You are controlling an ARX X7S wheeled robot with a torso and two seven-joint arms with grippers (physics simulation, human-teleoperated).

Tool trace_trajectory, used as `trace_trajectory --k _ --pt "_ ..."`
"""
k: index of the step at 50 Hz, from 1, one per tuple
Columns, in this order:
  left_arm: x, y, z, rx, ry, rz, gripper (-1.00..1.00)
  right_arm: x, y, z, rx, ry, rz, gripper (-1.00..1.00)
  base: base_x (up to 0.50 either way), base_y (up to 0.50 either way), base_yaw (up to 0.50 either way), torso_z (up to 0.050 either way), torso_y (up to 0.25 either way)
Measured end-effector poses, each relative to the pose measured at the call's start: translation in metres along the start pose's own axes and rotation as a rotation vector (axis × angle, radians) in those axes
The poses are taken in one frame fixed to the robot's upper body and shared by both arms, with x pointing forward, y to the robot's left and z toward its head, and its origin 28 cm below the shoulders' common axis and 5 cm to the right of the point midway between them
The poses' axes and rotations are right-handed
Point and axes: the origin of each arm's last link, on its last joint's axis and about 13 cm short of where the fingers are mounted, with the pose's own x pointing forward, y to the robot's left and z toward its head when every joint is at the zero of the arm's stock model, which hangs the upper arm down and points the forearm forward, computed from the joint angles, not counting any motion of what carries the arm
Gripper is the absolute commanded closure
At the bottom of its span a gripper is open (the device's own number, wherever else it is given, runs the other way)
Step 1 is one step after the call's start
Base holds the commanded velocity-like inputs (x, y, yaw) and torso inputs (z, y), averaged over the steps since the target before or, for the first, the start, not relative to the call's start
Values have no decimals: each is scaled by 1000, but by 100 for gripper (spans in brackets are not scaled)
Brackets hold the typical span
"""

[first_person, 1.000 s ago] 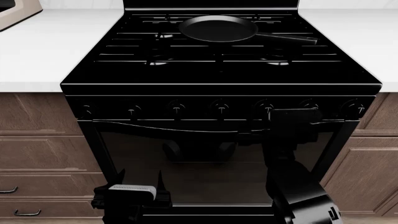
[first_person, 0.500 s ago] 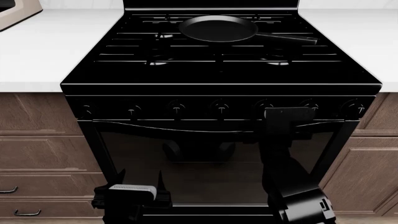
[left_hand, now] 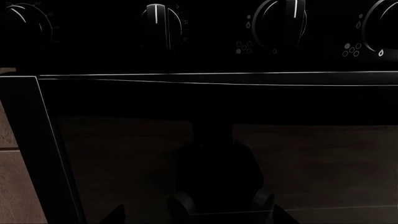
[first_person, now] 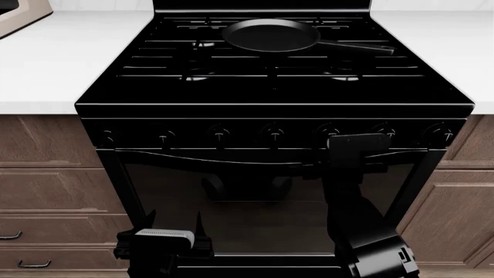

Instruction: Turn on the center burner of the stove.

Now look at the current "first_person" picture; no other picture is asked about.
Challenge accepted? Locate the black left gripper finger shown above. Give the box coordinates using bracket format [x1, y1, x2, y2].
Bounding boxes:
[194, 211, 206, 240]
[141, 208, 157, 233]

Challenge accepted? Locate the black stove knob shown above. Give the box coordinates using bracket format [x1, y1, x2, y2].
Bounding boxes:
[315, 122, 342, 139]
[261, 122, 288, 144]
[207, 123, 232, 145]
[422, 123, 455, 144]
[154, 127, 178, 146]
[370, 122, 398, 139]
[96, 127, 118, 146]

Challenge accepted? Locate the black gas stove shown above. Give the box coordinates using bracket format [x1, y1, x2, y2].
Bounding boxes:
[74, 0, 475, 278]

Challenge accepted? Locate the black glass oven door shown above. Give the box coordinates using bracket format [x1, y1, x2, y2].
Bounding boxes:
[95, 146, 445, 259]

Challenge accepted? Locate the brown wooden cabinet drawer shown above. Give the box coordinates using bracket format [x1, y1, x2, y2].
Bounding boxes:
[0, 246, 130, 273]
[0, 114, 104, 169]
[439, 114, 494, 170]
[0, 213, 134, 248]
[0, 167, 128, 215]

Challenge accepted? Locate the brown wooden cabinet door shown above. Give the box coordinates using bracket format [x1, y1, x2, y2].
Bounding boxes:
[395, 169, 494, 266]

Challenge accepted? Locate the black frying pan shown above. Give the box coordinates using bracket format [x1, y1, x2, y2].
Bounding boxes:
[221, 19, 396, 56]

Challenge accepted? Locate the beige countertop appliance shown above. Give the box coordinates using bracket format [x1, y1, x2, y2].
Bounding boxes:
[0, 0, 56, 40]

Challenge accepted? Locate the grey left gripper camera box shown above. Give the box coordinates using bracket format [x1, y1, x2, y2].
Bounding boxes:
[134, 228, 195, 249]

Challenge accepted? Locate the black right gripper camera box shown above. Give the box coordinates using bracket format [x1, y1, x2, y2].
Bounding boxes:
[327, 132, 390, 159]

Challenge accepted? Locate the black oven door handle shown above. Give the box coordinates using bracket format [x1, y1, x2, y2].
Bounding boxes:
[114, 147, 430, 167]

